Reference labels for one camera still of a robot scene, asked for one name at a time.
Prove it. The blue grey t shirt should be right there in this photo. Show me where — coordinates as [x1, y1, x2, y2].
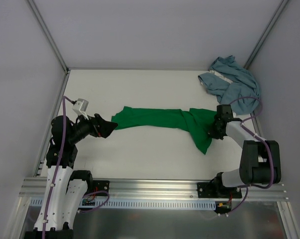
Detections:
[198, 55, 261, 115]

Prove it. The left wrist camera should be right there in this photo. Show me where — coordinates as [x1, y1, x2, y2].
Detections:
[72, 98, 89, 120]

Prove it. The left aluminium frame post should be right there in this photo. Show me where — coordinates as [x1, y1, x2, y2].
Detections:
[26, 0, 69, 74]

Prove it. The white slotted cable duct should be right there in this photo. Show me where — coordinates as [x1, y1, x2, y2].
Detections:
[30, 198, 216, 211]

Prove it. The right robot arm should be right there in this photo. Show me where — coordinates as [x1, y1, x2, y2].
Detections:
[197, 105, 282, 199]

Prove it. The aluminium frame post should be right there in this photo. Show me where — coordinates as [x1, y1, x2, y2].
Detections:
[244, 0, 291, 69]
[26, 0, 69, 74]

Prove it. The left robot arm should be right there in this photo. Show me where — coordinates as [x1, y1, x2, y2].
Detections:
[24, 114, 118, 239]

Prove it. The green t shirt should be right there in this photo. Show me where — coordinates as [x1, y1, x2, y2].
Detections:
[111, 106, 216, 154]

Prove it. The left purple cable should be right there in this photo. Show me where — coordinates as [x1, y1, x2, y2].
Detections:
[41, 96, 77, 239]

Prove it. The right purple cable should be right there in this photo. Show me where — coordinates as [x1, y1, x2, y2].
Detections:
[227, 96, 275, 217]

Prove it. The right aluminium frame post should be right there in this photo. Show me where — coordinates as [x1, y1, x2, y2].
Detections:
[244, 0, 291, 69]

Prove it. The purple cable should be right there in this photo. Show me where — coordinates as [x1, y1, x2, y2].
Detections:
[227, 96, 275, 217]
[41, 96, 77, 239]

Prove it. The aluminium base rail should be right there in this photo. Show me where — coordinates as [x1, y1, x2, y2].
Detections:
[19, 177, 289, 200]

